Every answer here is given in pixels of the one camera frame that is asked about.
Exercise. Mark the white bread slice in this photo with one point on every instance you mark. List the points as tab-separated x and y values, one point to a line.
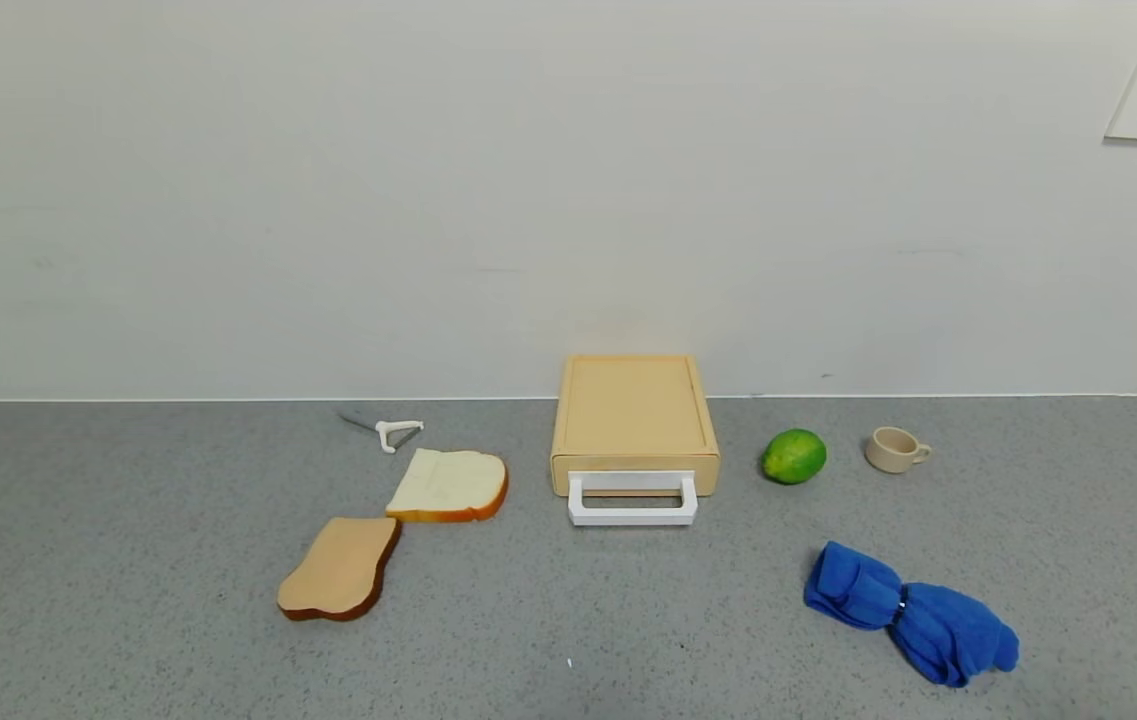
450	485

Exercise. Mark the white peeler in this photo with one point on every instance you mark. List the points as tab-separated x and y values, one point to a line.
390	431

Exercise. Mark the green lime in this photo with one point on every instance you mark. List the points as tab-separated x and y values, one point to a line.
794	456

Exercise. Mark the tan bread slice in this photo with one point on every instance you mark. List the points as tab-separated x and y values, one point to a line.
340	568

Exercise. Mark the small beige cup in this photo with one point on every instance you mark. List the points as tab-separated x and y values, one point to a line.
890	450

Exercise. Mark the blue cloth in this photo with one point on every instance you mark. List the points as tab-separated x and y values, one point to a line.
948	625

